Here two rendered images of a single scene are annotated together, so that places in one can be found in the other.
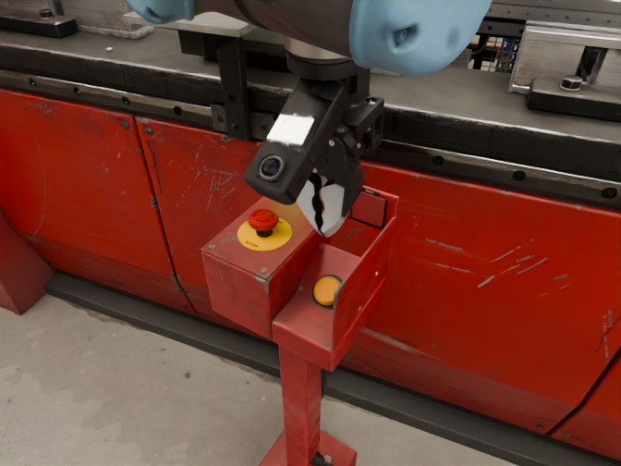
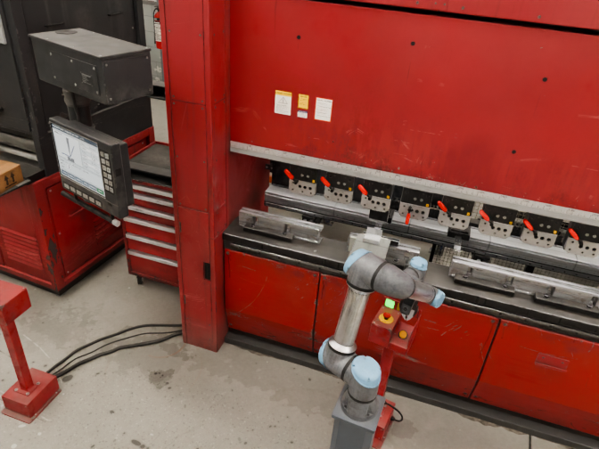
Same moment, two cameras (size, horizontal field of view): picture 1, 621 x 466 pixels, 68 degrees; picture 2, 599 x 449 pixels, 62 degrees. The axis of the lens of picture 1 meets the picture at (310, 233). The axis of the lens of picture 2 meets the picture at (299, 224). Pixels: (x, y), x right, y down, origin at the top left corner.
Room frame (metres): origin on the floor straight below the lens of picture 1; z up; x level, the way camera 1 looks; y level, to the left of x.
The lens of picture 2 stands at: (-1.36, 0.72, 2.44)
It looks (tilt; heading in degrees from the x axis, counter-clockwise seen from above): 31 degrees down; 354
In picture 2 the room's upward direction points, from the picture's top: 5 degrees clockwise
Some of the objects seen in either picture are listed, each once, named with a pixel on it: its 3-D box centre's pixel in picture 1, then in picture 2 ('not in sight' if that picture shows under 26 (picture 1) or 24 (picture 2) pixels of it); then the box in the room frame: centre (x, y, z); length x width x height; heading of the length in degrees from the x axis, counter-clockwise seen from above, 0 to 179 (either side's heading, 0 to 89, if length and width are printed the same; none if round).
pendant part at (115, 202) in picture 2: not in sight; (94, 164); (0.78, 1.46, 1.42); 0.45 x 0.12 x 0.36; 50
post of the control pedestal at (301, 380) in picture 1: (301, 401); (383, 375); (0.45, 0.02, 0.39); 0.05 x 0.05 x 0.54; 58
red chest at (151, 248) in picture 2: not in sight; (171, 222); (1.78, 1.33, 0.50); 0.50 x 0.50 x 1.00; 68
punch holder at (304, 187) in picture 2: not in sight; (305, 177); (1.05, 0.46, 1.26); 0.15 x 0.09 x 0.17; 68
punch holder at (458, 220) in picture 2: not in sight; (455, 209); (0.75, -0.28, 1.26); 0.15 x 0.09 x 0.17; 68
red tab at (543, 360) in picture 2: not in sight; (552, 363); (0.36, -0.82, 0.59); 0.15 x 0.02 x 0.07; 68
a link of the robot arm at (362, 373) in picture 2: not in sight; (363, 376); (-0.04, 0.29, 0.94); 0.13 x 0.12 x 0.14; 42
